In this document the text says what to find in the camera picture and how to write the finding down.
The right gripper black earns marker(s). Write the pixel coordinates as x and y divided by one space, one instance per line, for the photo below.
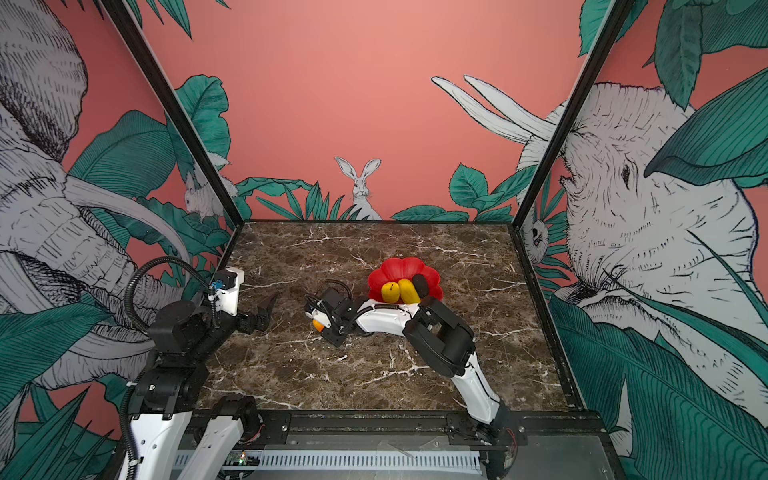
329 336

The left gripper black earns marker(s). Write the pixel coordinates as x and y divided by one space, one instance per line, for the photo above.
248 325

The red flower-shaped fruit bowl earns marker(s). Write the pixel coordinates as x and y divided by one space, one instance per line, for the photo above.
395 269

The dark fake avocado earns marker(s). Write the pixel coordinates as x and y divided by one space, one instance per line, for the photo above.
421 285

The yellow fake apple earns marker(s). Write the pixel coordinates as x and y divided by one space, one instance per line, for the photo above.
390 292

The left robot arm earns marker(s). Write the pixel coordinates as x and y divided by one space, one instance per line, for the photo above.
160 405

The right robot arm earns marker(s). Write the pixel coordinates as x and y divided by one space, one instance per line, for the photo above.
443 340

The white ventilation grille strip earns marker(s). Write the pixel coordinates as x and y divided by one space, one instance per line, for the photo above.
284 460

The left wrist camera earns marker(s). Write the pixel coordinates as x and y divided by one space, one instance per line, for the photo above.
225 287

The black front rail frame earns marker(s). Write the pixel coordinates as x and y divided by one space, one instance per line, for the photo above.
569 445

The left black frame post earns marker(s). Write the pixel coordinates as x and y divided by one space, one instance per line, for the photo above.
130 33

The black frame post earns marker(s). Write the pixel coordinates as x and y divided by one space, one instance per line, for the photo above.
130 33
611 26

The right black frame post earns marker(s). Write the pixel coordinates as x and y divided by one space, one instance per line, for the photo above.
611 26

